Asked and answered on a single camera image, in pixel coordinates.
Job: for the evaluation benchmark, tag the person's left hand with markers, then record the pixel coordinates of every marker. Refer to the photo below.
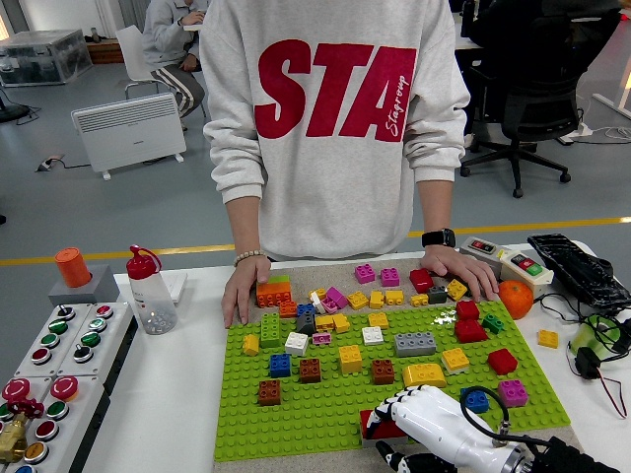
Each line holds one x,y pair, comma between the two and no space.
458,266

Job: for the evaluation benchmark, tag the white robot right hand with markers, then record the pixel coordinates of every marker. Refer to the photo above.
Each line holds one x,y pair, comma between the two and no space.
434,419

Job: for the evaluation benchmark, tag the person's right hand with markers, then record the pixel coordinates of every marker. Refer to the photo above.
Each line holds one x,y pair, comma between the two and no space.
244,291

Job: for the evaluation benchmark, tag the grey eight-stud brick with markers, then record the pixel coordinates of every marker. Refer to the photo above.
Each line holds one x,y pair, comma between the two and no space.
415,344
374,441

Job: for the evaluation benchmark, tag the large red brick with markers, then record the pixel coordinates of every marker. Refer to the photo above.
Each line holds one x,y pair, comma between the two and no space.
367,424

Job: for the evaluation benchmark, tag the green studded baseplate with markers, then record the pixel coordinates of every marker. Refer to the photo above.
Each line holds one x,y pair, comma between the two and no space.
315,419

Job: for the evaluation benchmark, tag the person's right forearm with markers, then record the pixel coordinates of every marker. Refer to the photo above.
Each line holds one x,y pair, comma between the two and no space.
244,226

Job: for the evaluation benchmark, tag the person's left forearm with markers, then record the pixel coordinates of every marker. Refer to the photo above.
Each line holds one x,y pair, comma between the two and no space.
436,207

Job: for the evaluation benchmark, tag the yellow four-stud brick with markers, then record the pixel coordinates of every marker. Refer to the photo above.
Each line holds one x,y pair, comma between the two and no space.
325,323
376,300
378,320
358,300
394,298
456,290
548,339
341,323

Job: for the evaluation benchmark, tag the orange eight-stud brick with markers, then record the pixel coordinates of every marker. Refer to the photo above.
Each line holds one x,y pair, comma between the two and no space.
276,298

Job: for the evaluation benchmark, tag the black wristwatch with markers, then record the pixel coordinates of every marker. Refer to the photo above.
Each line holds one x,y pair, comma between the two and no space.
438,238

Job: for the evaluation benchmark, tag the lime green flat brick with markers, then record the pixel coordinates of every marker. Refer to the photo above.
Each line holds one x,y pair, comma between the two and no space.
280,281

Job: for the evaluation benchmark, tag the red brick with white marks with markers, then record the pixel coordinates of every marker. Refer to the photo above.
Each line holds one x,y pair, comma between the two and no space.
421,281

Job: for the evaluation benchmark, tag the yellow curved brick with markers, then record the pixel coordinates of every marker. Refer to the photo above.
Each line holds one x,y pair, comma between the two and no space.
424,376

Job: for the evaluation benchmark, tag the blue four-stud brick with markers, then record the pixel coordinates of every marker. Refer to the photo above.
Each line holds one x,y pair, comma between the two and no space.
475,401
280,365
306,309

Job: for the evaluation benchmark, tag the red four-stud brick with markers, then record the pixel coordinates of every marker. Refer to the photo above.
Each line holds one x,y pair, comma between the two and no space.
468,310
503,362

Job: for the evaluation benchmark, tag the tall green brick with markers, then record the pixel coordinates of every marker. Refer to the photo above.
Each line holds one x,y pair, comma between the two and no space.
270,331

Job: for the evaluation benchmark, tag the small orange brick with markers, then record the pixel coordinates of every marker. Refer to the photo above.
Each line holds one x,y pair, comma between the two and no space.
288,310

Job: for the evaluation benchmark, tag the small yellow brick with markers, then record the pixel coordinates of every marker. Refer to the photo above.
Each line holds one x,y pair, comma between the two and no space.
317,294
250,345
419,300

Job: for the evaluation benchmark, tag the yellow brick on white brick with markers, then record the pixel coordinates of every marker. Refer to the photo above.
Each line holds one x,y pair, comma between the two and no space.
454,359

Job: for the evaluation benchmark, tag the red sloped brick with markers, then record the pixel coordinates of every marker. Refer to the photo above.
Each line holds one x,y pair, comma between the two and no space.
470,331

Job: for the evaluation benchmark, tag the orange fruit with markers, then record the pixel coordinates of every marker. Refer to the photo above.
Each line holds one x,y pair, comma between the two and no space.
516,299

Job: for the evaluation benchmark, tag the small dark green brick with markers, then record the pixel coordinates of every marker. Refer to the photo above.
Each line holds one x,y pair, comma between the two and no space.
493,323

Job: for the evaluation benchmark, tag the magenta four-stud brick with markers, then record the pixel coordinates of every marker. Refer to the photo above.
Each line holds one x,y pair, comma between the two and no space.
512,393
365,274
390,277

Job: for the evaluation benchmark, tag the dark grey sloped brick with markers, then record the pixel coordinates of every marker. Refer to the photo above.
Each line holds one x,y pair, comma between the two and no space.
305,322

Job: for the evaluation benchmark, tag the brown four-stud brick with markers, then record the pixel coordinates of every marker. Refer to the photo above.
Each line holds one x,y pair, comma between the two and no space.
269,392
383,372
309,370

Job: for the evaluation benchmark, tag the grey-brown table mat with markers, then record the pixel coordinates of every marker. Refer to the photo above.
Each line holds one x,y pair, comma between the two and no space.
315,276

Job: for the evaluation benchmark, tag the white four-stud brick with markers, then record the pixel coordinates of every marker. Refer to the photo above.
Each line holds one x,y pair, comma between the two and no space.
296,344
372,336

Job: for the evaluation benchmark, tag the small white brick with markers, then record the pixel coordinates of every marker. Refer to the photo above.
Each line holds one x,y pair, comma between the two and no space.
317,305

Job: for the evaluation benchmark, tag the pink four-stud brick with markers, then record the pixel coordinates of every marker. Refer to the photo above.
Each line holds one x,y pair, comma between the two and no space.
329,305

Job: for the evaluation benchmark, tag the small flat pink brick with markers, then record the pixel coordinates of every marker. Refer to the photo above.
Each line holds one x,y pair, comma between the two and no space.
321,338

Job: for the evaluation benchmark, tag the clear bottle with red cap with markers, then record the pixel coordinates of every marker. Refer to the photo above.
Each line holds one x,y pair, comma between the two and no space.
153,305

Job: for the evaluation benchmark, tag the magenta sloped brick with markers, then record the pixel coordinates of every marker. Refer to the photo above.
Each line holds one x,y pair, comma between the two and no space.
336,297

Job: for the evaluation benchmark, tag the tall yellow brick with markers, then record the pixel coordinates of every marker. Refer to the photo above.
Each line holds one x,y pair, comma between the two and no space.
350,359

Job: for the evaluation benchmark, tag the black plastic tray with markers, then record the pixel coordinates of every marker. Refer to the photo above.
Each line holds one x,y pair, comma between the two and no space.
577,268

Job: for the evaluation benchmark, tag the person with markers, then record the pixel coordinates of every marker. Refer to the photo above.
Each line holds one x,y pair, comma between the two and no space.
517,29
320,197
165,34

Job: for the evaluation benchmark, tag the grey block holder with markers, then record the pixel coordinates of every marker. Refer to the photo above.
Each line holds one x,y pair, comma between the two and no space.
101,290

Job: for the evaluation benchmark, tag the translucent green tape roll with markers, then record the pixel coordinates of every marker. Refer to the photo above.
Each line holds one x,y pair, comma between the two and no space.
584,340

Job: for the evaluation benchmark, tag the grey four-button control box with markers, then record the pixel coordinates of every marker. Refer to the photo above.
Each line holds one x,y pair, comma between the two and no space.
93,340
49,340

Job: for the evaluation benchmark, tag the orange cylinder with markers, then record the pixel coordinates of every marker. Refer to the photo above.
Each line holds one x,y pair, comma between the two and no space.
73,268

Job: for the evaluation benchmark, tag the white power strip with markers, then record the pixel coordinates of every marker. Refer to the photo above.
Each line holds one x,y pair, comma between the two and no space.
581,130

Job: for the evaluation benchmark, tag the black office chair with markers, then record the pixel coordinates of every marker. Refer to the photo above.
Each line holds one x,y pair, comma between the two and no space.
537,98

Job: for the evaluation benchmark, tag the white panel heater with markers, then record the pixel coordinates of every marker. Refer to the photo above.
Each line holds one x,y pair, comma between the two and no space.
130,128

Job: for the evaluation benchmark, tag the grey emergency stop box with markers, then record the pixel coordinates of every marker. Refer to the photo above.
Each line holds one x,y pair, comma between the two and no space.
16,389
57,409

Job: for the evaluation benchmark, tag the white desk leg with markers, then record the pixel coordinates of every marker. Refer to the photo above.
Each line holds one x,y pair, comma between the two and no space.
611,104

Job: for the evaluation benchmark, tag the white desk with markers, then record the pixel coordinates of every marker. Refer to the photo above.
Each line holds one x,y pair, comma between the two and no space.
466,43

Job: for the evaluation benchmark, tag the grey floor socket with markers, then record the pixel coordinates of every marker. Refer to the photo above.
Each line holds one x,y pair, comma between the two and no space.
49,162

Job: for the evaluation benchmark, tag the white chair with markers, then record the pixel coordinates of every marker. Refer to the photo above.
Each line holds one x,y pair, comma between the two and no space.
129,54

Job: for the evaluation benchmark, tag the brown wooden pallet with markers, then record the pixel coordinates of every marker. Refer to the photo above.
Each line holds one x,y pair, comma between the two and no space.
106,51

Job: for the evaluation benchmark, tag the black round floor base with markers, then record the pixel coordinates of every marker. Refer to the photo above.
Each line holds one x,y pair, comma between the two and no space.
10,112

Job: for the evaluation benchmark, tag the grey metal case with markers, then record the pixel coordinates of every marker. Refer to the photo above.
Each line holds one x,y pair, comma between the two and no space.
39,54

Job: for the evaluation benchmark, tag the grey red-black switch box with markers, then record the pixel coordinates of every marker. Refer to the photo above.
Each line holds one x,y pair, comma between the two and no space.
481,249

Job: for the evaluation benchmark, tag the beige red-green switch box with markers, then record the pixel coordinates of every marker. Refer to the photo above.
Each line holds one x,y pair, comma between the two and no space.
523,268

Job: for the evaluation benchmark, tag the white wall switch plate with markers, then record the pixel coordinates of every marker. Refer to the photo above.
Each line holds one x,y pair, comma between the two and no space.
178,288

